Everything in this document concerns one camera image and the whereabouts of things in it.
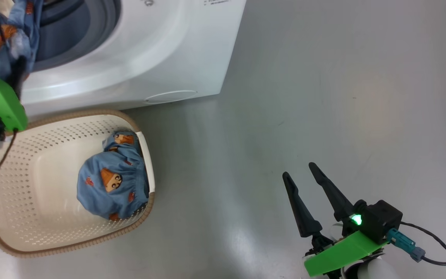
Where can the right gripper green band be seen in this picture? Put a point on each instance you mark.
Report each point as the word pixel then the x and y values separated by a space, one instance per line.
pixel 343 252

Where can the blue cartoon print garment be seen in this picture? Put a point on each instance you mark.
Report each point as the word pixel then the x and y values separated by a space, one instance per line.
pixel 107 193

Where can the grey rubber door gasket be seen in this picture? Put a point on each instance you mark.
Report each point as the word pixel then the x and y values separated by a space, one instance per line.
pixel 99 23

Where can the white front-load washing machine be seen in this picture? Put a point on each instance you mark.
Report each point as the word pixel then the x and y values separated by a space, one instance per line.
pixel 149 58

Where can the cream perforated laundry basket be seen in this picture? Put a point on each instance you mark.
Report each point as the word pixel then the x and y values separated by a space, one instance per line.
pixel 45 174

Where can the round white filter cover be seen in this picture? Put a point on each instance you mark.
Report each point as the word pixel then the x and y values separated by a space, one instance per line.
pixel 170 97

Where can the black text instruction label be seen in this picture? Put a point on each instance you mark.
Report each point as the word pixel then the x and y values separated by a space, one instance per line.
pixel 217 2

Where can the teal right camera connector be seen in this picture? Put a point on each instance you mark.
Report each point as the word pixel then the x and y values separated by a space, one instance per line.
pixel 403 243

